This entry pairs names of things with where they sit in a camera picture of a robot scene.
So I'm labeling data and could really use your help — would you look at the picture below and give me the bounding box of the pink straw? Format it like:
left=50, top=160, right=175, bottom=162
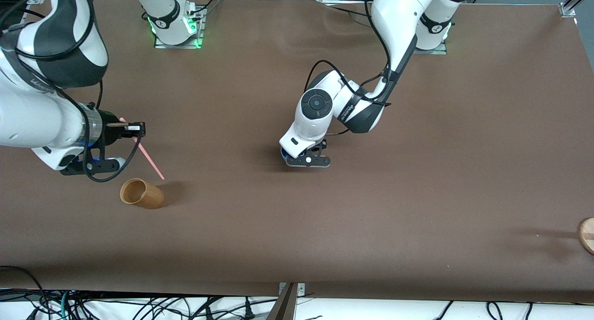
left=119, top=118, right=166, bottom=181

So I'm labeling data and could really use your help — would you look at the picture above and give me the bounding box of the brown wooden cup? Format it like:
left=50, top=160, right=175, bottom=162
left=120, top=178, right=165, bottom=210

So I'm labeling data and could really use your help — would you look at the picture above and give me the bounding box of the round wooden board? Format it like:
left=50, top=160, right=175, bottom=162
left=577, top=217, right=594, bottom=256

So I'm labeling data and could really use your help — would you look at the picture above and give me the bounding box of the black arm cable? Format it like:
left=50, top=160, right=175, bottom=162
left=304, top=0, right=396, bottom=136
left=83, top=78, right=142, bottom=183

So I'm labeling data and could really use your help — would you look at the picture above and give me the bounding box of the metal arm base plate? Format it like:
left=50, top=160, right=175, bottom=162
left=154, top=7, right=205, bottom=49
left=412, top=40, right=448, bottom=55

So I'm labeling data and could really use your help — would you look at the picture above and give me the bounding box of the black table cable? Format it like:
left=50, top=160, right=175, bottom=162
left=326, top=6, right=373, bottom=18

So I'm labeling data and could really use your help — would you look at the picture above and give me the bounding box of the metal table bracket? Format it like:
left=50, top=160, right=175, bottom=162
left=278, top=282, right=306, bottom=298

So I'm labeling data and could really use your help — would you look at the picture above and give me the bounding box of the dark support post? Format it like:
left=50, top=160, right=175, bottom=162
left=265, top=283, right=297, bottom=320

